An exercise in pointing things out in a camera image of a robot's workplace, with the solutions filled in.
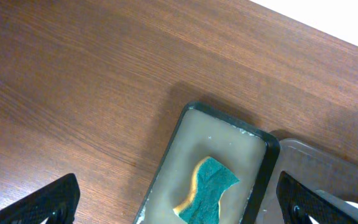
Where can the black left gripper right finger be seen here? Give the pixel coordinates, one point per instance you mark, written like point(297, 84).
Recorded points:
point(300, 204)

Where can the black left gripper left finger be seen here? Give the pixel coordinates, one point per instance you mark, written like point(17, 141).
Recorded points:
point(55, 203)

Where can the green yellow sponge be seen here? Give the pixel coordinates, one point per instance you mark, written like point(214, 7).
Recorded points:
point(209, 181)

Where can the brown serving tray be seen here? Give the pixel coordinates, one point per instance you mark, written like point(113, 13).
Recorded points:
point(330, 177)

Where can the black water tray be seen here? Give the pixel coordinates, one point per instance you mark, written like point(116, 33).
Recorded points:
point(201, 131)

